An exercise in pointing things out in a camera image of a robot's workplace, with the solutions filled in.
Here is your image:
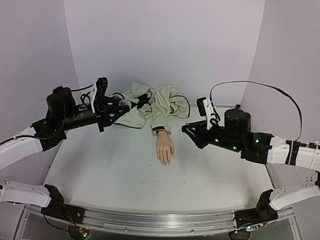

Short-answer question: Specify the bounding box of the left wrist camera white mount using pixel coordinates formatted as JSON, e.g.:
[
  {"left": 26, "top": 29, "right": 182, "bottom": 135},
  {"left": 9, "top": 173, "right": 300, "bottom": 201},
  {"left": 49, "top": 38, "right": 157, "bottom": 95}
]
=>
[{"left": 89, "top": 83, "right": 97, "bottom": 114}]

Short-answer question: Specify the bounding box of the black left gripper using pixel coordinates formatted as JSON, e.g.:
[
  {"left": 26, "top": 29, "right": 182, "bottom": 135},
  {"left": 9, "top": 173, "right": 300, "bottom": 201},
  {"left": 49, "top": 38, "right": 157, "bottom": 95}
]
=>
[{"left": 60, "top": 96, "right": 131, "bottom": 132}]

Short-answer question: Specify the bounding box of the mannequin hand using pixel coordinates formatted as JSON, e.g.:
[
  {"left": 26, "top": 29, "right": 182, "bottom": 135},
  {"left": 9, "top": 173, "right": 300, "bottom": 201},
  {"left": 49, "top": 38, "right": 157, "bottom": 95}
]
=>
[{"left": 156, "top": 130, "right": 175, "bottom": 167}]

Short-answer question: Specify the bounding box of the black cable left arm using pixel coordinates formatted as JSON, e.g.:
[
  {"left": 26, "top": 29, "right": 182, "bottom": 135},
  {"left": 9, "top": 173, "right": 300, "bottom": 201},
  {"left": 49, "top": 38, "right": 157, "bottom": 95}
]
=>
[{"left": 0, "top": 84, "right": 95, "bottom": 148}]

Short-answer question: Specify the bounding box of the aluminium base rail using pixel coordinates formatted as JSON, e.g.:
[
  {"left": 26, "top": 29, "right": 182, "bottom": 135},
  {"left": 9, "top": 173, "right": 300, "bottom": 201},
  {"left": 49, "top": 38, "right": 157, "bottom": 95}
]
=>
[{"left": 14, "top": 197, "right": 302, "bottom": 240}]

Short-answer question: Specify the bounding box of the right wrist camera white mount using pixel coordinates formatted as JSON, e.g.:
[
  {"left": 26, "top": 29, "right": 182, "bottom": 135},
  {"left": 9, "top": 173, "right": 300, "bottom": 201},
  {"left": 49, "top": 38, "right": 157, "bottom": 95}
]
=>
[{"left": 196, "top": 97, "right": 221, "bottom": 130}]

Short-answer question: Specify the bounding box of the beige jacket with black lining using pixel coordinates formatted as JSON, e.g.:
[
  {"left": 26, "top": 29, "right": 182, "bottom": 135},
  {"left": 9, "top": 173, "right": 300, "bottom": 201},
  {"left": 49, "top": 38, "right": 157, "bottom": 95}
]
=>
[{"left": 113, "top": 82, "right": 191, "bottom": 135}]

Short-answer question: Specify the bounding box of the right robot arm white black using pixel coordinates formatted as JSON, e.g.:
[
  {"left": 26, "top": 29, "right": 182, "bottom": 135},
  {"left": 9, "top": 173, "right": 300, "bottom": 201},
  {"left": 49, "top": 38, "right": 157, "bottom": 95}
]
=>
[{"left": 182, "top": 106, "right": 320, "bottom": 227}]

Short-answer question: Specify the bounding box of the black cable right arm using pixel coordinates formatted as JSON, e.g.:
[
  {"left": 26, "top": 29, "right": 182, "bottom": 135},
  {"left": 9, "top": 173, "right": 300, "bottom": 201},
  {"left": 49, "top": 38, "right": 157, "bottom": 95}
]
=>
[{"left": 209, "top": 80, "right": 303, "bottom": 142}]

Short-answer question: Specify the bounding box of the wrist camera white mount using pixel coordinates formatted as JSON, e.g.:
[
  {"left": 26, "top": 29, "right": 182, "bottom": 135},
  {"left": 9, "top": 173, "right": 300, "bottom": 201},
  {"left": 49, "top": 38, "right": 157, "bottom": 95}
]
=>
[
  {"left": 89, "top": 83, "right": 97, "bottom": 114},
  {"left": 196, "top": 97, "right": 221, "bottom": 130}
]

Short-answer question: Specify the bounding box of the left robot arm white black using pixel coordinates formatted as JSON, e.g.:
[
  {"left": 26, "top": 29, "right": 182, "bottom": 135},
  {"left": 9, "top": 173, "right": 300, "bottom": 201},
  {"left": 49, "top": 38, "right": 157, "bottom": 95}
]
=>
[{"left": 0, "top": 77, "right": 132, "bottom": 169}]

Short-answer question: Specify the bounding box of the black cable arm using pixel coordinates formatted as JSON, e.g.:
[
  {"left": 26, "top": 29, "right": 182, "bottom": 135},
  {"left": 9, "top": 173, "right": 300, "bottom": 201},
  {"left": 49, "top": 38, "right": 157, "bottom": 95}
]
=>
[
  {"left": 209, "top": 80, "right": 303, "bottom": 142},
  {"left": 0, "top": 84, "right": 95, "bottom": 148}
]

